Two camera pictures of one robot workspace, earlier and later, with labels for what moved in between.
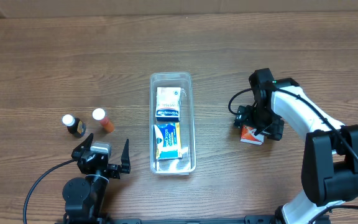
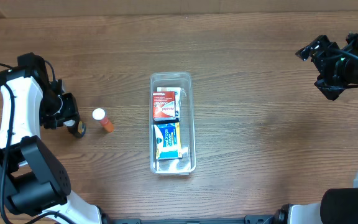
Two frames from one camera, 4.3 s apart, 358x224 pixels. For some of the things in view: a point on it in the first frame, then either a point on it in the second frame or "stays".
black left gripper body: x=105 y=167 to x=72 y=109
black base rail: x=259 y=219 stays
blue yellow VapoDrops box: x=168 y=143 stays
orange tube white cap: x=99 y=114 stays
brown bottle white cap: x=76 y=127 stays
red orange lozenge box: x=248 y=135 to x=163 y=106
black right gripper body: x=257 y=125 to x=322 y=66
